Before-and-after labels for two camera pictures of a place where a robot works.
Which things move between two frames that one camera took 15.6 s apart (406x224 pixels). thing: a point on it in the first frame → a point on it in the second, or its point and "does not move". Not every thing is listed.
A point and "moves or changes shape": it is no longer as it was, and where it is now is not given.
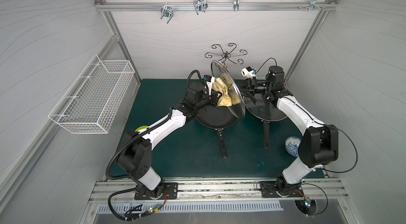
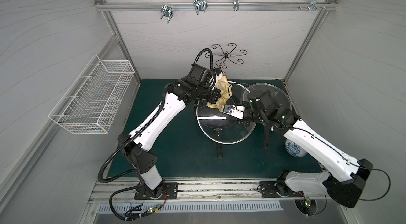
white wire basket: x=92 y=96 does not move
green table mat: x=194 y=152 does not move
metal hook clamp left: x=167 y=11 does not move
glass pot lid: x=230 y=88 → x=220 y=127
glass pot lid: x=263 y=109 moves or changes shape
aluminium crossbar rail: x=127 y=6 does not move
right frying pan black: x=265 y=110 does not move
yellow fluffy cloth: x=230 y=94 moves or changes shape
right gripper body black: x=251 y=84 → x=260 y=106
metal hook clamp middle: x=200 y=5 does not move
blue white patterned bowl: x=292 y=145 does not move
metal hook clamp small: x=236 y=4 does not move
